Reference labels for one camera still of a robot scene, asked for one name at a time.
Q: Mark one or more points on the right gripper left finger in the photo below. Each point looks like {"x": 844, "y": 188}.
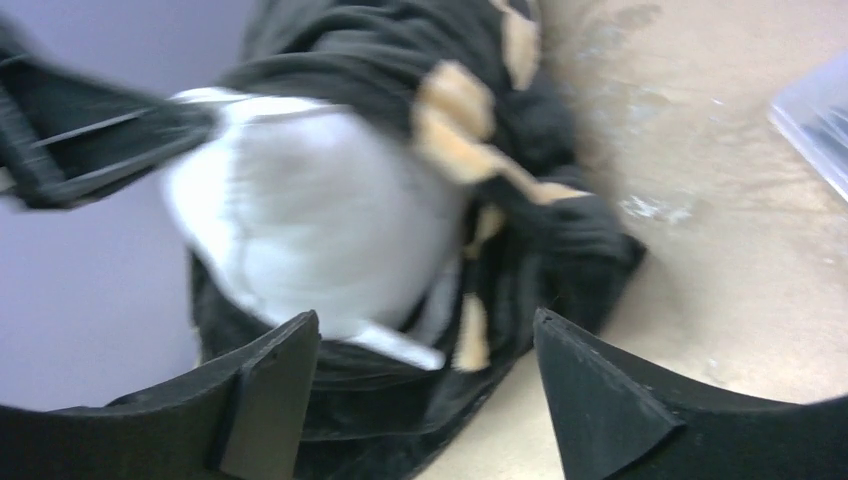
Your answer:
{"x": 239, "y": 416}

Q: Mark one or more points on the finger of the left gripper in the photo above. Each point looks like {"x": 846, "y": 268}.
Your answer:
{"x": 93, "y": 139}

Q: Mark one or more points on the black floral pillowcase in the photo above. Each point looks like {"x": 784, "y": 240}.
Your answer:
{"x": 460, "y": 83}

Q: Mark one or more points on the clear plastic screw box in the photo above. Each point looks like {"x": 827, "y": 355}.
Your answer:
{"x": 811, "y": 114}

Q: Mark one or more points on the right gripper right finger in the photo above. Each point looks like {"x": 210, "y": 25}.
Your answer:
{"x": 619, "y": 416}

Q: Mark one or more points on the white pillow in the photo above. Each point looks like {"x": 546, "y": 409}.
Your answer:
{"x": 297, "y": 204}

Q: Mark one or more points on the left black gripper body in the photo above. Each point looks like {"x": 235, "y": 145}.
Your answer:
{"x": 20, "y": 146}

